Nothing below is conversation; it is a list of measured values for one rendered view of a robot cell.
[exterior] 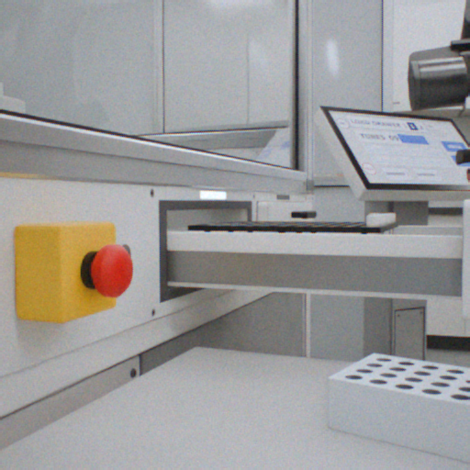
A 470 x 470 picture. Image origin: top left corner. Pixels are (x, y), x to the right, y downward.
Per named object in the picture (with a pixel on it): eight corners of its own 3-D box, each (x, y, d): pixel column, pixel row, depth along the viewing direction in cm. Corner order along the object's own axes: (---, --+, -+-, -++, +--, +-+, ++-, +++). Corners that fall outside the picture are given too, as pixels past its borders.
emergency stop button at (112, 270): (139, 294, 44) (138, 242, 44) (108, 302, 40) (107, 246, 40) (106, 292, 45) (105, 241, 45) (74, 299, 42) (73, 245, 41)
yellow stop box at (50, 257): (125, 308, 47) (124, 221, 46) (69, 326, 40) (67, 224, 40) (74, 305, 48) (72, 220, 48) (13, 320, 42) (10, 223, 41)
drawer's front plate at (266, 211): (312, 255, 118) (312, 202, 117) (267, 270, 91) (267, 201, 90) (304, 254, 119) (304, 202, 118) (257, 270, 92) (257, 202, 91)
